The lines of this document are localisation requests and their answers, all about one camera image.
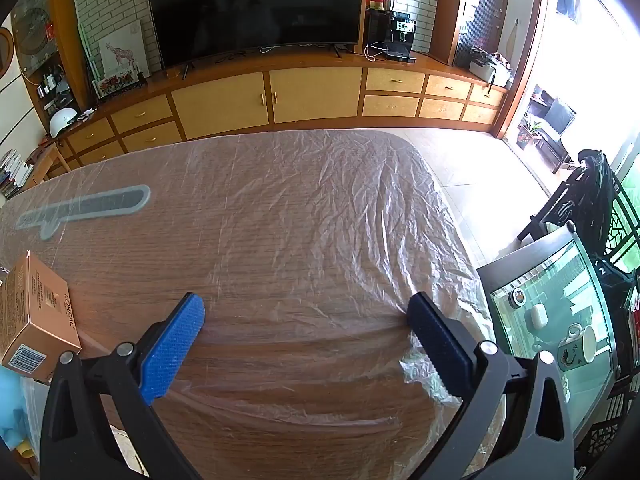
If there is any long wooden media cabinet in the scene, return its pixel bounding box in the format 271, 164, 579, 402
50, 52, 512, 171

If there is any glass side table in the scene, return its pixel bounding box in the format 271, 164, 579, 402
475, 225, 631, 441

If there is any glass display cabinet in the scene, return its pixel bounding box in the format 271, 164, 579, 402
10, 0, 96, 141

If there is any brown cardboard box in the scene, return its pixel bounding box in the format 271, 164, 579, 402
0, 252, 82, 386

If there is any electric fan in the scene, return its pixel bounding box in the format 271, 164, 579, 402
12, 7, 51, 56

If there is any white printed mug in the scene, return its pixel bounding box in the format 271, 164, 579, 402
557, 324, 597, 372

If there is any black chair with jacket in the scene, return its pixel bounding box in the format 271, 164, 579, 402
517, 149, 621, 261

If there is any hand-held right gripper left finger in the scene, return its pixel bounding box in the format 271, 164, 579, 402
40, 292, 206, 480

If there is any white printer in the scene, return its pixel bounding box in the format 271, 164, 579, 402
469, 47, 513, 88

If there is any clear plastic box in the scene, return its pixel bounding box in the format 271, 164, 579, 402
20, 377, 50, 466

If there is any giraffe picture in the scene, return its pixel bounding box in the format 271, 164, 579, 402
98, 30, 150, 78

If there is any black bag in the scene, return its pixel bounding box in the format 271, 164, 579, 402
595, 257, 640, 376

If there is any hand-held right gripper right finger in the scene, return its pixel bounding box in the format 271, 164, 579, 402
406, 291, 576, 480

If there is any potted plant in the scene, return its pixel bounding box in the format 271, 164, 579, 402
517, 117, 541, 151

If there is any small wooden side table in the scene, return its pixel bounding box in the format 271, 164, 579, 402
27, 140, 72, 186

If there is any stack of books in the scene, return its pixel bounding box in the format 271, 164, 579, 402
0, 149, 33, 200

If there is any black armchair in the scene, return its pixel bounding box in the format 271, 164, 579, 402
542, 97, 577, 133

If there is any black flat television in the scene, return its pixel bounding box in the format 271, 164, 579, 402
145, 0, 368, 70

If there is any white helmet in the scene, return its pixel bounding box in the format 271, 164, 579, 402
48, 108, 78, 137

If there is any black coffee machine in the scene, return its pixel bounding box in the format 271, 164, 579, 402
364, 9, 418, 63

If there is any blue plastic bag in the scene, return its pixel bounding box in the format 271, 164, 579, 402
0, 365, 38, 448

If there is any red flower picture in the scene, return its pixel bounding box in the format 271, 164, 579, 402
92, 71, 142, 98

